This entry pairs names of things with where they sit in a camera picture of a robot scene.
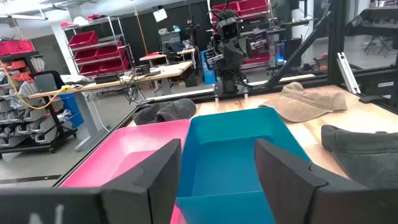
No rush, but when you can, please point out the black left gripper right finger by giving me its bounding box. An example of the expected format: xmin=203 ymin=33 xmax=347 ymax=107
xmin=254 ymin=139 xmax=374 ymax=224

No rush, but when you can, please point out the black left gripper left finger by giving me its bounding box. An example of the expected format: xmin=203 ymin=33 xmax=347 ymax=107
xmin=101 ymin=139 xmax=182 ymax=224

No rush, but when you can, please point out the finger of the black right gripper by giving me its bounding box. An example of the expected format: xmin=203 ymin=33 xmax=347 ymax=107
xmin=249 ymin=37 xmax=270 ymax=54
xmin=204 ymin=48 xmax=224 ymax=71

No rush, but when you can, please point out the dark grey cap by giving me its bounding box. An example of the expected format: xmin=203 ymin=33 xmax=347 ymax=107
xmin=321 ymin=124 xmax=398 ymax=190
xmin=132 ymin=98 xmax=197 ymax=126

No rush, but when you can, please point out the tan corduroy cap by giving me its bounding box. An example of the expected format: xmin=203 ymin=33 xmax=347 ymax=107
xmin=258 ymin=82 xmax=348 ymax=123

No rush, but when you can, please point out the red storage bin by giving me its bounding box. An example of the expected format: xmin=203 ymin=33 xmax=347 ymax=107
xmin=212 ymin=1 xmax=240 ymax=21
xmin=245 ymin=52 xmax=271 ymax=65
xmin=99 ymin=57 xmax=130 ymax=73
xmin=238 ymin=0 xmax=269 ymax=15
xmin=95 ymin=43 xmax=125 ymax=60
xmin=73 ymin=49 xmax=97 ymax=64
xmin=0 ymin=39 xmax=35 ymax=57
xmin=79 ymin=63 xmax=102 ymax=77
xmin=68 ymin=30 xmax=100 ymax=49

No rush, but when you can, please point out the blue barrel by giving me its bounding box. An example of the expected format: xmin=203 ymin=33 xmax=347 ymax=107
xmin=200 ymin=50 xmax=217 ymax=85

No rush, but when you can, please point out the black box with blue light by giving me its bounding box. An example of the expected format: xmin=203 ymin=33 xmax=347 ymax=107
xmin=275 ymin=39 xmax=302 ymax=68

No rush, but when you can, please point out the long wooden workbench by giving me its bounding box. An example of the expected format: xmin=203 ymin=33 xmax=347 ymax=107
xmin=28 ymin=61 xmax=194 ymax=150

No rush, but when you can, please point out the pink-red plastic bin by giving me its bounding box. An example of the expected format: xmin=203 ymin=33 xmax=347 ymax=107
xmin=58 ymin=119 xmax=191 ymax=224

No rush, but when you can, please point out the small wooden table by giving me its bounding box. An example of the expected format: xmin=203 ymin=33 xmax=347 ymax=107
xmin=139 ymin=48 xmax=197 ymax=68

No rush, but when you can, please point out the blue plastic bin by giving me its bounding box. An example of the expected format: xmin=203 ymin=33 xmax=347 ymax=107
xmin=175 ymin=107 xmax=312 ymax=224

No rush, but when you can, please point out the white paper sign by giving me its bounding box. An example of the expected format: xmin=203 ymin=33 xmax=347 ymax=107
xmin=152 ymin=8 xmax=169 ymax=22

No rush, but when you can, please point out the black box on workbench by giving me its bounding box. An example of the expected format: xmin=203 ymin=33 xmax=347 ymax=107
xmin=93 ymin=73 xmax=121 ymax=85

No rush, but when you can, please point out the blue bin under workbench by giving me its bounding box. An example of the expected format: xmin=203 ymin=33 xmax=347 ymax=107
xmin=57 ymin=93 xmax=85 ymax=129

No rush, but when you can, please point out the black rack of grey bins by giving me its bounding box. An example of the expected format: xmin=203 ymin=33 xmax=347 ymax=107
xmin=0 ymin=40 xmax=78 ymax=155

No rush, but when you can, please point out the ceiling light strip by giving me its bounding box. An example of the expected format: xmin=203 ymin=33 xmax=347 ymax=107
xmin=0 ymin=14 xmax=49 ymax=21

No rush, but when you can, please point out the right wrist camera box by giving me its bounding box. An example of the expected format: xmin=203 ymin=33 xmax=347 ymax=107
xmin=216 ymin=17 xmax=240 ymax=41

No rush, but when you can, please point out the black aluminium table frame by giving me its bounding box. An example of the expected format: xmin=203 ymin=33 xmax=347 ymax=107
xmin=52 ymin=0 xmax=398 ymax=189

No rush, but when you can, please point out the silver aluminium bracket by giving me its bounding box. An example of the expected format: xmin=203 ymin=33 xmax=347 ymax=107
xmin=336 ymin=52 xmax=361 ymax=95

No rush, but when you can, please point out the metal wire shelf rack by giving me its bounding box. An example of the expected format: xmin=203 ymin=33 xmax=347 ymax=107
xmin=60 ymin=15 xmax=134 ymax=78

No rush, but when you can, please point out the yellow cable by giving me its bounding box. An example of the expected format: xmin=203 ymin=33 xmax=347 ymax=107
xmin=0 ymin=60 xmax=73 ymax=110

